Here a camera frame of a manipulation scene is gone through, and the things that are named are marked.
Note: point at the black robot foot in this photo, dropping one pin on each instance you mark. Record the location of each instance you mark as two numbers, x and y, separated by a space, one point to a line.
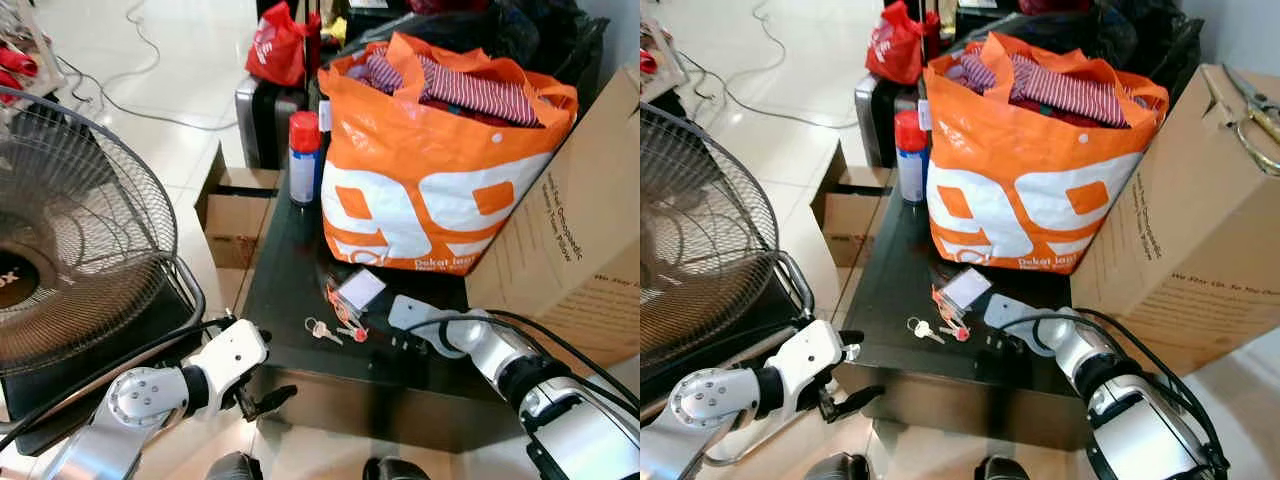
1002 469
395 470
234 467
838 467

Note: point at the red plastic bag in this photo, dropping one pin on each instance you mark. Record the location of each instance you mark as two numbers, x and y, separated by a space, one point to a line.
275 48
895 45

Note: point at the spray can with red cap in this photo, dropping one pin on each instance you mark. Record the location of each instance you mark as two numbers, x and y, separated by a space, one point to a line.
303 160
910 160

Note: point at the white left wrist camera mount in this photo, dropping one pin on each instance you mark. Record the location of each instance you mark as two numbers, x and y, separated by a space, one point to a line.
808 358
232 355

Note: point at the large brown cardboard box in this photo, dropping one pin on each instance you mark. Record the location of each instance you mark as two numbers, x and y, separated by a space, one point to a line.
1190 240
570 250

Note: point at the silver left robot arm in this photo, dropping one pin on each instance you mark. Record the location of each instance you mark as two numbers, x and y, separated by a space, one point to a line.
700 400
140 398

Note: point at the red white striped clothing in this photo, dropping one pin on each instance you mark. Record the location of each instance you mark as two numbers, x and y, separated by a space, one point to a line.
480 92
1070 92

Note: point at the metal scissors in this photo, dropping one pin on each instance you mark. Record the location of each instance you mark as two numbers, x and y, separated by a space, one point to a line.
1255 112

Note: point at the black left robot foot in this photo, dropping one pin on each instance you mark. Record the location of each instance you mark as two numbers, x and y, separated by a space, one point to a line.
838 467
234 467

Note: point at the black right robot foot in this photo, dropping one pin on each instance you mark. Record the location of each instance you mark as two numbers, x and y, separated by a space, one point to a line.
1002 469
395 470

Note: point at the black table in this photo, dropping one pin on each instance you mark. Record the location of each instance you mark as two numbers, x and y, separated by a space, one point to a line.
300 290
900 290

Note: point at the orange and white shopping bag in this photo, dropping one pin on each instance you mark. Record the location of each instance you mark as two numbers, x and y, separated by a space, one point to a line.
420 190
1020 190

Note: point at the black standing fan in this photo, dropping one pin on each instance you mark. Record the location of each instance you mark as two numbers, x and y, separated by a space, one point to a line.
80 230
700 230

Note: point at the small open cardboard box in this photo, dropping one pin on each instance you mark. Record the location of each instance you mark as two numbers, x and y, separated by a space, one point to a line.
235 220
850 215

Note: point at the silver keys with red tag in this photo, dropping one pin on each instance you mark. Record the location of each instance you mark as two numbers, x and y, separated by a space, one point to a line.
322 328
924 328

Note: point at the grey suitcase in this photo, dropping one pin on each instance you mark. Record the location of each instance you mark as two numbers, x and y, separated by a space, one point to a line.
262 115
875 112

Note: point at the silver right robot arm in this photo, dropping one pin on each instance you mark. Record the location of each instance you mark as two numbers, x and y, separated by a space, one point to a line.
1130 420
560 420

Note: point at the shoe rack with red shoes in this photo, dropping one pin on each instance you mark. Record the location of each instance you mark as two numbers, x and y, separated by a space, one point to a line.
18 55
655 60

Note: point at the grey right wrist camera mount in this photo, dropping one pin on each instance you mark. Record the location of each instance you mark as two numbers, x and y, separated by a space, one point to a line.
1012 312
414 312

